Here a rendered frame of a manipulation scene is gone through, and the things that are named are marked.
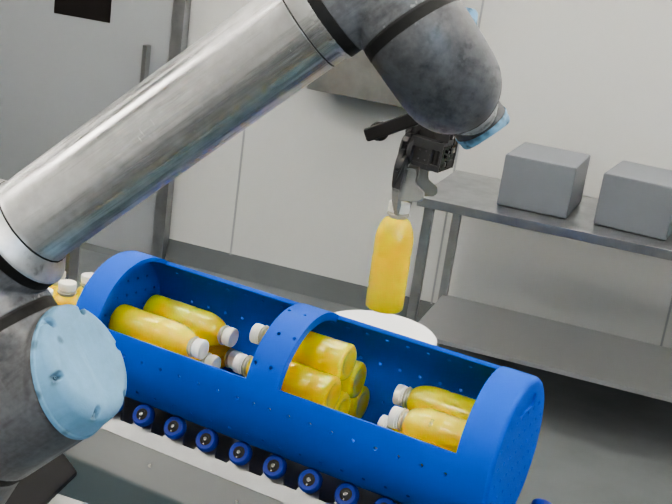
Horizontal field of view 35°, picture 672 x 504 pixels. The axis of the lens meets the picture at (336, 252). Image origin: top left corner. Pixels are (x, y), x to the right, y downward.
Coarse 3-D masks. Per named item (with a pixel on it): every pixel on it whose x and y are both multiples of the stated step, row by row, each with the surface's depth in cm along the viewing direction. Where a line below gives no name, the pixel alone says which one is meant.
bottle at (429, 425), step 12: (420, 408) 182; (408, 420) 181; (420, 420) 179; (432, 420) 179; (444, 420) 179; (456, 420) 178; (408, 432) 180; (420, 432) 179; (432, 432) 178; (444, 432) 177; (456, 432) 177; (432, 444) 178; (444, 444) 177; (456, 444) 176
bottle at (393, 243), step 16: (384, 224) 191; (400, 224) 190; (384, 240) 191; (400, 240) 190; (384, 256) 191; (400, 256) 191; (384, 272) 192; (400, 272) 192; (368, 288) 195; (384, 288) 193; (400, 288) 193; (368, 304) 195; (384, 304) 193; (400, 304) 195
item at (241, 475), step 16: (112, 432) 207; (128, 432) 206; (144, 432) 205; (160, 448) 203; (176, 448) 202; (192, 464) 199; (208, 464) 198; (224, 464) 197; (240, 480) 195; (256, 480) 194; (272, 480) 193; (272, 496) 192; (288, 496) 191; (304, 496) 190
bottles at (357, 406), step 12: (216, 348) 215; (228, 348) 216; (204, 360) 207; (216, 360) 207; (228, 360) 214; (348, 396) 196; (360, 396) 201; (336, 408) 193; (348, 408) 198; (360, 408) 204; (384, 420) 190
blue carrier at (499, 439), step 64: (128, 256) 211; (256, 320) 217; (320, 320) 194; (128, 384) 202; (192, 384) 193; (256, 384) 186; (384, 384) 206; (448, 384) 199; (512, 384) 175; (320, 448) 183; (384, 448) 176; (512, 448) 176
